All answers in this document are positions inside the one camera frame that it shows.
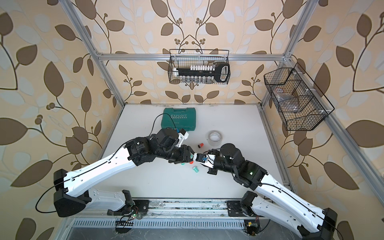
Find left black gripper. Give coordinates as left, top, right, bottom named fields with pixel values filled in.
left=155, top=144, right=199, bottom=163

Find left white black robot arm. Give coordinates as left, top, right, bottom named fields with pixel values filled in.
left=54, top=134, right=197, bottom=218

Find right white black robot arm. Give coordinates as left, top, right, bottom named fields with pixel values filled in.
left=194, top=144, right=338, bottom=240

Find clear tape roll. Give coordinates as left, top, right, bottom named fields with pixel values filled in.
left=207, top=131, right=223, bottom=147

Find green plastic tool case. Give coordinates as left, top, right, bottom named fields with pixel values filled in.
left=161, top=108, right=197, bottom=132

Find plastic bag in basket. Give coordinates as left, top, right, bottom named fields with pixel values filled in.
left=274, top=88, right=300, bottom=112

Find black white tool in basket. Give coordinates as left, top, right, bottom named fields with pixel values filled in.
left=169, top=62, right=231, bottom=84

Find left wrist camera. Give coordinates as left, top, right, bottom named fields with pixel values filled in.
left=156, top=128, right=189, bottom=149

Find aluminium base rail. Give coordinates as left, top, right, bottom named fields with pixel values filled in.
left=64, top=197, right=314, bottom=230

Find centre black wire basket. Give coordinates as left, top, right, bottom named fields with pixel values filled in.
left=168, top=49, right=231, bottom=85

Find black wire basket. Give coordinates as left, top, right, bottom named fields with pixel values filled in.
left=168, top=49, right=231, bottom=85
left=264, top=63, right=335, bottom=131

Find right black wire basket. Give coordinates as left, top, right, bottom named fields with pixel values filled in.
left=264, top=63, right=335, bottom=131

